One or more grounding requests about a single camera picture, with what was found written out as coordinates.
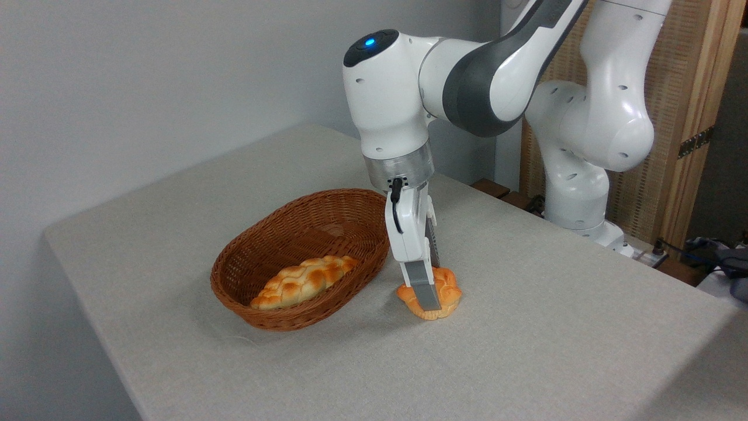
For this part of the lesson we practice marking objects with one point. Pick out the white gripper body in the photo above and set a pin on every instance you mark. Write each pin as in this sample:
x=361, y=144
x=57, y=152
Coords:
x=409, y=228

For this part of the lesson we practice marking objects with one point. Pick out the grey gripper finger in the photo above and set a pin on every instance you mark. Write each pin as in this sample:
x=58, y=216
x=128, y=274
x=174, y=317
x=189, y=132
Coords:
x=434, y=245
x=421, y=286

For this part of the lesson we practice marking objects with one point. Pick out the round knotted bread bun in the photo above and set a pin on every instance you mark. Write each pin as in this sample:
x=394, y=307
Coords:
x=447, y=292

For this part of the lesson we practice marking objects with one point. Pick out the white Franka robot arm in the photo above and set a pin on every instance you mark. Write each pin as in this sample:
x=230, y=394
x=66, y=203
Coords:
x=385, y=105

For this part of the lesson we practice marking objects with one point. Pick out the long braided bread loaf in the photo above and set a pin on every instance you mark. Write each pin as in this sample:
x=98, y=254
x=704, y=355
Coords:
x=304, y=280

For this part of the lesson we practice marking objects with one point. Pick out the brown wicker oval basket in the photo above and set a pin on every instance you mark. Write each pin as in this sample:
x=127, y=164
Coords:
x=274, y=240

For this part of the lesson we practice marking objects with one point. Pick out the brown wooden plank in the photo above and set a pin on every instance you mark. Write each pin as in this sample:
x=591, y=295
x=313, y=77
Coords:
x=491, y=188

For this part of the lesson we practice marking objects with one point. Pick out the grey tablecloth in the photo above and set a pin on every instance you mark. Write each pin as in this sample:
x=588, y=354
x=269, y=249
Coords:
x=526, y=351

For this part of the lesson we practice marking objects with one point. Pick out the white power strip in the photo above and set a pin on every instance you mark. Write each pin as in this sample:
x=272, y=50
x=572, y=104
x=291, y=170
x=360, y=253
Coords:
x=654, y=258

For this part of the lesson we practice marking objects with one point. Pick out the metal screen hinge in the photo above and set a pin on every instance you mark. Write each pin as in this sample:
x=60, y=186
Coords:
x=695, y=142

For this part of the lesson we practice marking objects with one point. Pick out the blue-grey fabric bag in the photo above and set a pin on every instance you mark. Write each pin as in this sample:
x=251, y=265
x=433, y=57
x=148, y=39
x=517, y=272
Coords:
x=736, y=275

